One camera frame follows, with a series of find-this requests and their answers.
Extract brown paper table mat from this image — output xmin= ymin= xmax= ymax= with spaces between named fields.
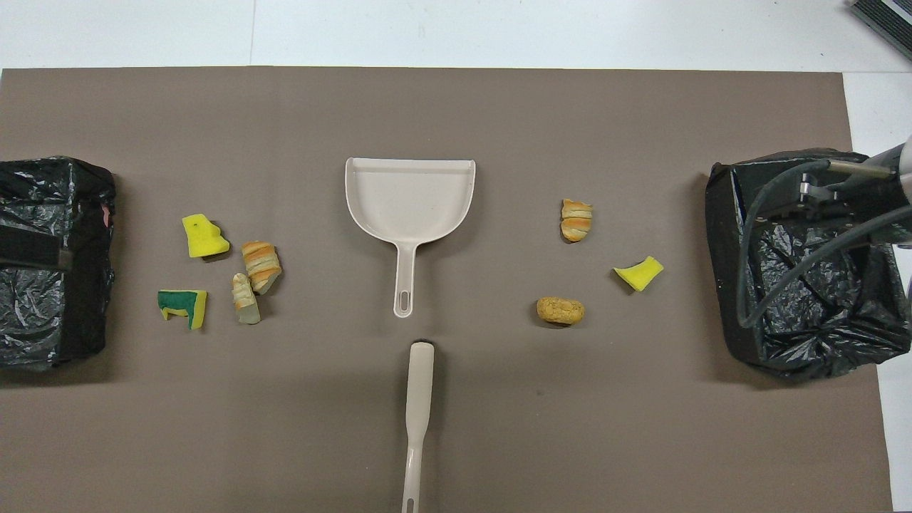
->
xmin=0 ymin=66 xmax=895 ymax=513

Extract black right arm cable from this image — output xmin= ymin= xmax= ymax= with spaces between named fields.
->
xmin=737 ymin=158 xmax=912 ymax=330

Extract yellow sponge chunk with dot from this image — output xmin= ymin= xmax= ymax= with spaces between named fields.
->
xmin=182 ymin=214 xmax=231 ymax=259

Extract pale bread slice piece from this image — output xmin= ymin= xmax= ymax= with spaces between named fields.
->
xmin=232 ymin=273 xmax=261 ymax=326

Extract black ribbed panel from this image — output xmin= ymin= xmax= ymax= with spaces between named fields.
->
xmin=848 ymin=0 xmax=912 ymax=63

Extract beige plastic dustpan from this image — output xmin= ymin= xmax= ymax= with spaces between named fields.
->
xmin=345 ymin=157 xmax=477 ymax=318

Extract round brown bun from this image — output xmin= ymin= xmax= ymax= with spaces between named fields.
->
xmin=537 ymin=296 xmax=586 ymax=327

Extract black bag lined bin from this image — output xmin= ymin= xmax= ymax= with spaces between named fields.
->
xmin=0 ymin=156 xmax=117 ymax=371
xmin=705 ymin=147 xmax=912 ymax=380

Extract small striped bread roll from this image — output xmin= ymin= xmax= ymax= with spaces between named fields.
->
xmin=560 ymin=199 xmax=594 ymax=244

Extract green and yellow sponge piece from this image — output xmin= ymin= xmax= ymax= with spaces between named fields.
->
xmin=157 ymin=289 xmax=209 ymax=330

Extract yellow sponge wedge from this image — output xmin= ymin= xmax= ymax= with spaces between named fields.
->
xmin=613 ymin=256 xmax=665 ymax=293

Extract large striped bread chunk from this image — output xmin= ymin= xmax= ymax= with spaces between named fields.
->
xmin=241 ymin=241 xmax=283 ymax=295

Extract beige hand brush black bristles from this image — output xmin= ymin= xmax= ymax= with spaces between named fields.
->
xmin=401 ymin=341 xmax=436 ymax=513

